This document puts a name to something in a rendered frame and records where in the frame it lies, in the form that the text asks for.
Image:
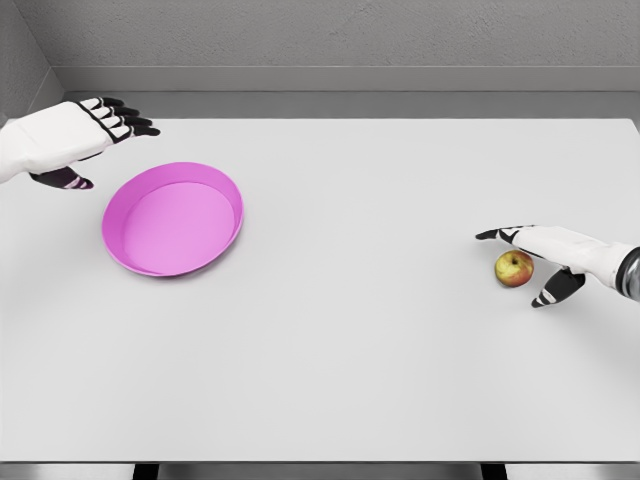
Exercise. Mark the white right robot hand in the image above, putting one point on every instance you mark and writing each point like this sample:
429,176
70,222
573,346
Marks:
555,247

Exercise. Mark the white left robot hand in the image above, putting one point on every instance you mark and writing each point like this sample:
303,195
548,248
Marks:
65,135

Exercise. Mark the red yellow apple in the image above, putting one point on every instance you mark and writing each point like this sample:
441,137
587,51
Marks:
513,270

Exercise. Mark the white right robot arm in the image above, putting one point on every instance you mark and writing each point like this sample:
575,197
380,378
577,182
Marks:
622,267

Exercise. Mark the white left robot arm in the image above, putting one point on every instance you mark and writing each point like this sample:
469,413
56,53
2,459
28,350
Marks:
9,152

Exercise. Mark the pink round plate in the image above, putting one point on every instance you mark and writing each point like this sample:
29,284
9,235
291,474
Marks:
172,218

